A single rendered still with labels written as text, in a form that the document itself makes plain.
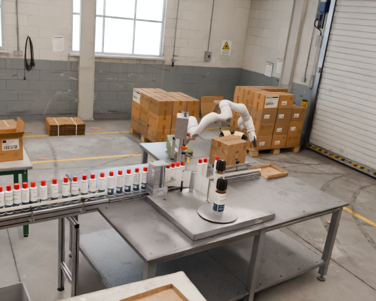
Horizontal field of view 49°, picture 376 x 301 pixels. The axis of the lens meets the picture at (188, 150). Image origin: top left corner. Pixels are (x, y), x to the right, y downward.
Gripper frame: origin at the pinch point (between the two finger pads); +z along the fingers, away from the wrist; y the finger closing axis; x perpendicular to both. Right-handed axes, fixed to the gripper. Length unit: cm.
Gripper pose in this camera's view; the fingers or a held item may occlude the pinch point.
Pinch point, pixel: (255, 145)
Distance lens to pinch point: 442.9
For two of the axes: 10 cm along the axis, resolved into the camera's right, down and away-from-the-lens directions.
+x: 9.6, -2.2, 1.8
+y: 1.5, -1.5, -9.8
